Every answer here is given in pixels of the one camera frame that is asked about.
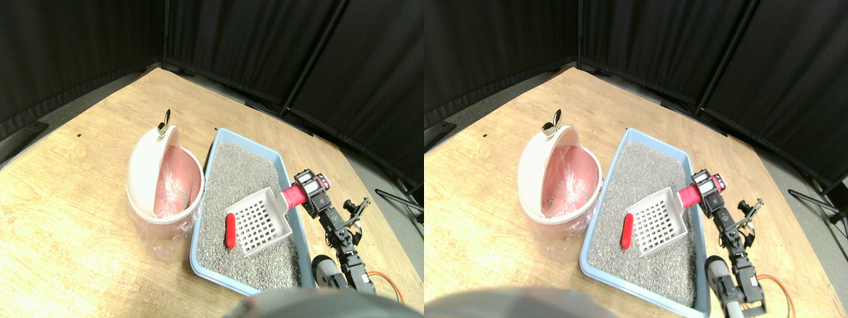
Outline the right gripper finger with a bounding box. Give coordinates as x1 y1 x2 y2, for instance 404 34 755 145
690 169 728 208
293 169 331 208

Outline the white scoop with red handle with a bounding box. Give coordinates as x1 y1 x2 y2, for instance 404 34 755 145
223 174 331 258
623 174 728 258

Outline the blue litter tray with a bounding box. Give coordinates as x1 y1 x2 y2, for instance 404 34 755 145
189 127 316 296
580 127 712 318

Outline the black tripod stand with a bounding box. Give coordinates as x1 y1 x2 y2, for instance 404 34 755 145
375 178 424 214
788 175 848 223

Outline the black curtain stand pole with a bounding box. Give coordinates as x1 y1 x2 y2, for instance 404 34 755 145
574 0 585 68
161 0 171 68
280 0 350 118
693 0 761 118

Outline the black curtain stand foot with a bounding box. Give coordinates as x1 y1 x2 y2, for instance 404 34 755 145
0 121 49 144
424 121 458 150

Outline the white bin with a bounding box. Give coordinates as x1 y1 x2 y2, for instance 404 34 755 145
517 109 604 254
126 109 205 254

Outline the black bracket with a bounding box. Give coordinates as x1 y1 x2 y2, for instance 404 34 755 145
740 196 767 230
343 196 371 230

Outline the orange wire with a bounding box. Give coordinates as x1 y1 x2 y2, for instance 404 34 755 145
755 273 796 316
367 270 405 305

